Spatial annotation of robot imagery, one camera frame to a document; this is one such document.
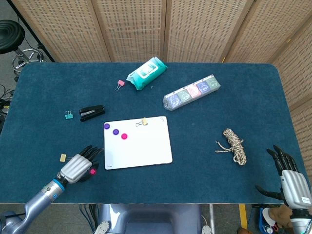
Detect blue felt table cloth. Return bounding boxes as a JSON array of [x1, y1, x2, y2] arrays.
[[0, 62, 307, 205]]

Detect blue plastic crate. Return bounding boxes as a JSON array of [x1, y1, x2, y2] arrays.
[[258, 207, 292, 234]]

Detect green wet wipes pack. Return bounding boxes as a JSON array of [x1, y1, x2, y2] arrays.
[[126, 57, 168, 91]]

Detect black diagonal pole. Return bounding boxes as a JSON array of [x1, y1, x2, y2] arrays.
[[6, 0, 56, 63]]

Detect black round stool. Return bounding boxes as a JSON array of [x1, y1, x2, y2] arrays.
[[0, 19, 46, 78]]

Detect grey blue robot torso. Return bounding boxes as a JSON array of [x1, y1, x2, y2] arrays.
[[94, 204, 215, 234]]

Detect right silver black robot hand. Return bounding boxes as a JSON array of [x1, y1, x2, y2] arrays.
[[255, 145, 309, 210]]

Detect black floor cables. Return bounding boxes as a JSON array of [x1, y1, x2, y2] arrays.
[[0, 84, 15, 127]]

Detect black stapler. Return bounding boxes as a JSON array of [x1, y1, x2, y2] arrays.
[[79, 105, 106, 122]]

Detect beige twine rope bundle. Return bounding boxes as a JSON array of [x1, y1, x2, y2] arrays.
[[214, 128, 247, 166]]

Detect white magnetic board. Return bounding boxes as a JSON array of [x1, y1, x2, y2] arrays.
[[103, 116, 173, 171]]

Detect wrapped tissue multipack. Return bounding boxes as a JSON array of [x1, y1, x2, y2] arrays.
[[162, 74, 221, 112]]

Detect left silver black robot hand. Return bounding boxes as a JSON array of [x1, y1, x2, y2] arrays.
[[58, 145, 105, 184]]

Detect brown plush toy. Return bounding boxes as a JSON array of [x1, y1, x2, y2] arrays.
[[268, 205, 293, 229]]

